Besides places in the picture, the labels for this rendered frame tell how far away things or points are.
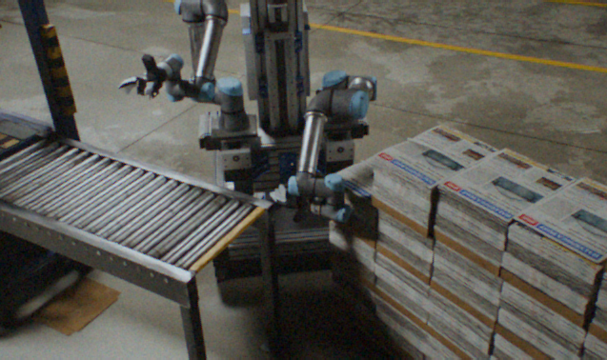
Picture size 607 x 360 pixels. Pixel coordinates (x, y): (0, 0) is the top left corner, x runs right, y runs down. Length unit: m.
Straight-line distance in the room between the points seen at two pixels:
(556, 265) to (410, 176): 0.56
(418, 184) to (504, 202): 0.30
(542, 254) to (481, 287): 0.32
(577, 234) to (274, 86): 1.64
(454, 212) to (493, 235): 0.16
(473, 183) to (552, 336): 0.54
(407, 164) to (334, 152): 0.79
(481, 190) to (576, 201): 0.29
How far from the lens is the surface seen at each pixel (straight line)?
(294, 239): 3.37
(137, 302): 3.50
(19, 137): 3.46
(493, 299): 2.35
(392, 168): 2.37
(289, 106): 3.24
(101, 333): 3.39
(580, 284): 2.09
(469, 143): 2.54
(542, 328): 2.27
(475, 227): 2.24
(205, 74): 2.85
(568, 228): 2.15
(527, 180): 2.34
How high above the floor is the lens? 2.28
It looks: 32 degrees down
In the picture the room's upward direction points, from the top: 2 degrees counter-clockwise
